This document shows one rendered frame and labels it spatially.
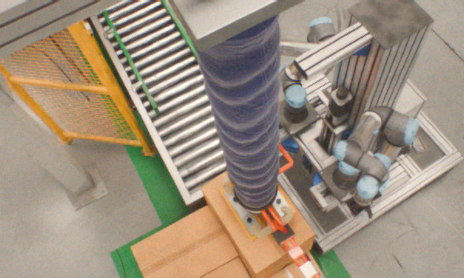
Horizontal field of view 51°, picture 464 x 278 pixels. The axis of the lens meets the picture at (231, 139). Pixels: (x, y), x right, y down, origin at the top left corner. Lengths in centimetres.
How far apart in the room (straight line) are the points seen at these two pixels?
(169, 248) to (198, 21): 239
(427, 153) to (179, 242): 193
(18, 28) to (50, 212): 332
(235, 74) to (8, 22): 58
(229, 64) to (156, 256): 219
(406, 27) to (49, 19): 150
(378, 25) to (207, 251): 182
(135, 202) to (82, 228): 45
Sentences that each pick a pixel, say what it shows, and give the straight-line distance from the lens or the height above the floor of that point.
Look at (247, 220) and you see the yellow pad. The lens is 267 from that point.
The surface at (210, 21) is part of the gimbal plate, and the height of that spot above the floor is 287.
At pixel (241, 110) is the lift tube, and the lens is 147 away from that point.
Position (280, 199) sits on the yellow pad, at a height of 110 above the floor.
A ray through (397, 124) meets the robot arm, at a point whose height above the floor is 166.
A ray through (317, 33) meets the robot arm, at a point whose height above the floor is 163.
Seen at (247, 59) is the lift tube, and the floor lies 265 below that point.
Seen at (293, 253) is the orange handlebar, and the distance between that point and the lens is 253.
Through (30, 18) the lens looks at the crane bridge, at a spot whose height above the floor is 301.
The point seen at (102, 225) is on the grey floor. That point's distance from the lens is 403.
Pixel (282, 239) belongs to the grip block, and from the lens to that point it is 254.
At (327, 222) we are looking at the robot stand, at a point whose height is 21.
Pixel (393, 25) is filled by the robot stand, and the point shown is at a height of 203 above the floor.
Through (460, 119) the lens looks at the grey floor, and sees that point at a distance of 436.
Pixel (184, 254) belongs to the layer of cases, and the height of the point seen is 54.
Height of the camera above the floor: 368
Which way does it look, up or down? 65 degrees down
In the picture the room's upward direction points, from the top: 12 degrees counter-clockwise
